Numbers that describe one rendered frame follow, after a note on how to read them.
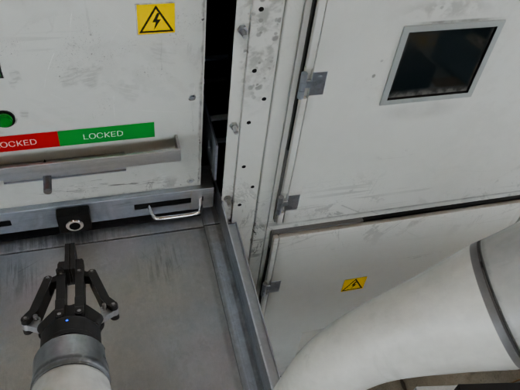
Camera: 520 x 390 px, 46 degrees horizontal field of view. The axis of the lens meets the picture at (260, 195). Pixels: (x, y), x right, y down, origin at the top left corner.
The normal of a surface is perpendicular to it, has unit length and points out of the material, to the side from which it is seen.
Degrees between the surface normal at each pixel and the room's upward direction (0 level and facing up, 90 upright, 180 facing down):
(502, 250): 47
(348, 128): 90
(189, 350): 0
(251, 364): 0
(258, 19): 90
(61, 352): 21
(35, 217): 90
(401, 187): 89
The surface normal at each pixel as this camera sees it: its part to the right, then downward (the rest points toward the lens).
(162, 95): 0.24, 0.75
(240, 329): 0.10, -0.66
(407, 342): -0.53, 0.16
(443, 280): -0.71, -0.57
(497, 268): -0.64, -0.49
